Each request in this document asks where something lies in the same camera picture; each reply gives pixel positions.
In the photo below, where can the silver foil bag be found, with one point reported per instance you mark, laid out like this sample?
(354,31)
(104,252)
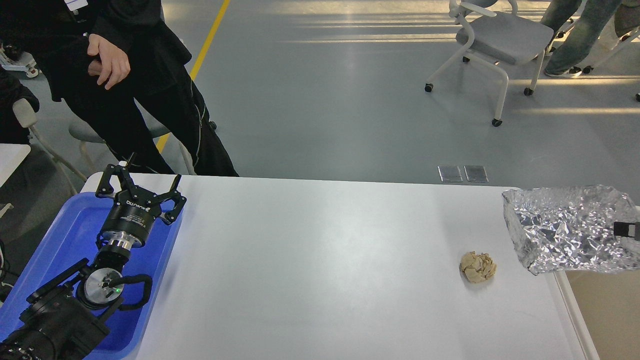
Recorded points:
(571,228)

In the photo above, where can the left metal floor plate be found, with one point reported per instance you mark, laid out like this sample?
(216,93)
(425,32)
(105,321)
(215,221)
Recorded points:
(450,174)

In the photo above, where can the crumpled beige paper ball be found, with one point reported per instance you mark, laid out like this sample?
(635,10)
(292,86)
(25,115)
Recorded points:
(477,267)

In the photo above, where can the white chair top right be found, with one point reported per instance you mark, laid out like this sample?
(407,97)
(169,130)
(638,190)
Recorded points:
(619,31)

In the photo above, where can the beige plastic bin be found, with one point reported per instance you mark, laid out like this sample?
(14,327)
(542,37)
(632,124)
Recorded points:
(604,312)

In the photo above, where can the standing person's left hand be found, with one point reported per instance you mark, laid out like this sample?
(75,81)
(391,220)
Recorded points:
(115,62)

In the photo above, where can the grey white wheeled chair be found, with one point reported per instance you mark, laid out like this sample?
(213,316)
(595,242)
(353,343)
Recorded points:
(491,37)

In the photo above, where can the metal floor plate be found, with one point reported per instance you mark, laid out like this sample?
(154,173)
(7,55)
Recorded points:
(450,174)
(476,174)

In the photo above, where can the white side table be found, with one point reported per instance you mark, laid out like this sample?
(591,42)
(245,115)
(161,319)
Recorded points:
(11,156)

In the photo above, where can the grey stool behind person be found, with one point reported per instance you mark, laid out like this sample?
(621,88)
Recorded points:
(82,132)

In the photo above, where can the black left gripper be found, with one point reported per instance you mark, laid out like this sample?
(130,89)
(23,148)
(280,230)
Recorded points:
(135,210)

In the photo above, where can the white chair at left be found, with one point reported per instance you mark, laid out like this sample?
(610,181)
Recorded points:
(26,117)

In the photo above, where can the person in black clothes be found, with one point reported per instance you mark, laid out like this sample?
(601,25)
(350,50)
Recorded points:
(58,39)

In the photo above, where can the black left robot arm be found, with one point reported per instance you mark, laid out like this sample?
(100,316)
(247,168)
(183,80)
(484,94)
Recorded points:
(88,290)

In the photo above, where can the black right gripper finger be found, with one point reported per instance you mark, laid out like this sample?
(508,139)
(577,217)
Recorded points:
(627,229)

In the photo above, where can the blue plastic tray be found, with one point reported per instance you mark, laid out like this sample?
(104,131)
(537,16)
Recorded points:
(72,237)

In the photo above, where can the standing person's right hand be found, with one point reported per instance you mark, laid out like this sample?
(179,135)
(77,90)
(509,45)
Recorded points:
(95,68)

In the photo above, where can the right metal floor plate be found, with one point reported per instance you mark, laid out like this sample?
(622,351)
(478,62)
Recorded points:
(476,174)

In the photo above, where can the person in grey jeans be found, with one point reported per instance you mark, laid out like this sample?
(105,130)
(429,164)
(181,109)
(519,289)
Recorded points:
(587,29)

